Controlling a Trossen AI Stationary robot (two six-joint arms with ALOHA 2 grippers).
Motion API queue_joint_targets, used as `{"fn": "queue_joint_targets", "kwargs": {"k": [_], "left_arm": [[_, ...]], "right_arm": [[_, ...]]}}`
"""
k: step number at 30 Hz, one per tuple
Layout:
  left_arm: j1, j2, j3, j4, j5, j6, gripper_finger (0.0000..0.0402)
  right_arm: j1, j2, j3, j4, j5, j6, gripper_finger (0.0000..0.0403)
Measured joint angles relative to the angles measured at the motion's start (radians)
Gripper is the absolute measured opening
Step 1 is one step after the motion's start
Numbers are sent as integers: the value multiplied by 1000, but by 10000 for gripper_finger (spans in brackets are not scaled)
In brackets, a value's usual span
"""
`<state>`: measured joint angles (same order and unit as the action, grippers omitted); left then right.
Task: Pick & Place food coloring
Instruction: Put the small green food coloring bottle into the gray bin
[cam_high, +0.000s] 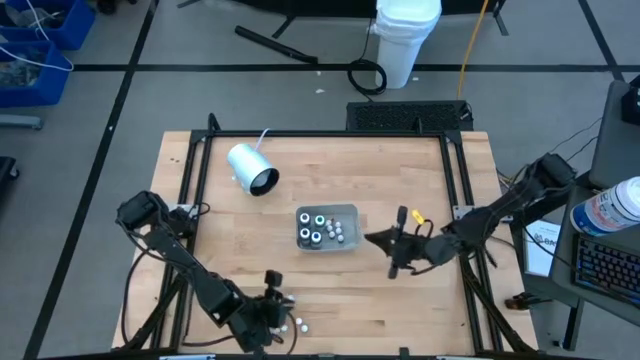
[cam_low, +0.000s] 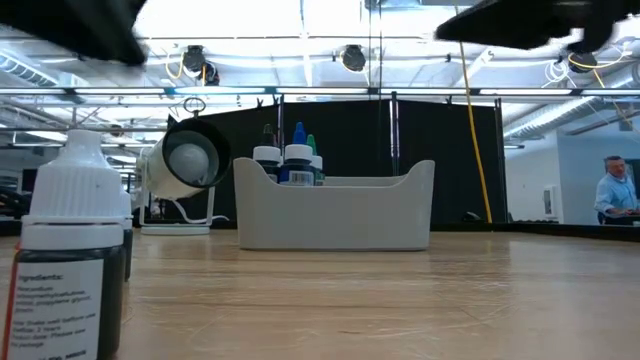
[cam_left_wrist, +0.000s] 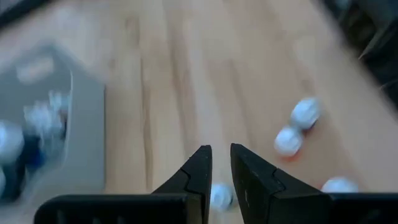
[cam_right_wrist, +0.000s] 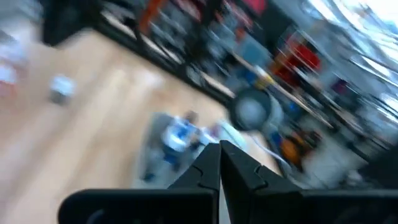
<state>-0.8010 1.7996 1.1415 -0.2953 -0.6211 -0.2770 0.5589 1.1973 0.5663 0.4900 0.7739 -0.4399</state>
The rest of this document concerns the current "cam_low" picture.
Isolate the black-tipped large dye bottle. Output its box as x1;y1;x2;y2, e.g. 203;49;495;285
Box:
252;123;283;184

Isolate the yellow hanging cable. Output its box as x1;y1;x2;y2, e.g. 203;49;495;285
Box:
457;39;495;225

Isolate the person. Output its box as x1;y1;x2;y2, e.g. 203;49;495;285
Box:
593;154;640;227

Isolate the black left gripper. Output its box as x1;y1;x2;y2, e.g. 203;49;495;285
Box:
0;0;149;65

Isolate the light grey plastic bin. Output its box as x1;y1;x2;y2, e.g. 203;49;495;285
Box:
232;157;436;252

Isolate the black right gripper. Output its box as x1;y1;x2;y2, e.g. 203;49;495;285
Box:
434;0;640;54

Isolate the blue-tipped large dye bottle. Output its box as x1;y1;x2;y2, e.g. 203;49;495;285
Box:
278;121;315;187

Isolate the small black dye bottle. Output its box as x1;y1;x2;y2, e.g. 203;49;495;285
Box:
0;128;126;360

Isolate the white wall box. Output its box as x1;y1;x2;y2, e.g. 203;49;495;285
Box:
543;184;560;217

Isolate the white cylindrical spot lamp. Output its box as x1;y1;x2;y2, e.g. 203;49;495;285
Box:
135;115;234;236

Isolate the green-tipped large dye bottle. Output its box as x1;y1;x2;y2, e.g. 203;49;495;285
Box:
305;133;326;187

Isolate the black ceiling cable reel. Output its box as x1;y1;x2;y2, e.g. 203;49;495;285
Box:
567;49;600;75
341;43;369;74
180;43;221;87

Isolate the black partition curtain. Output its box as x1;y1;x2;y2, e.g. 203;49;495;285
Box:
197;98;507;232

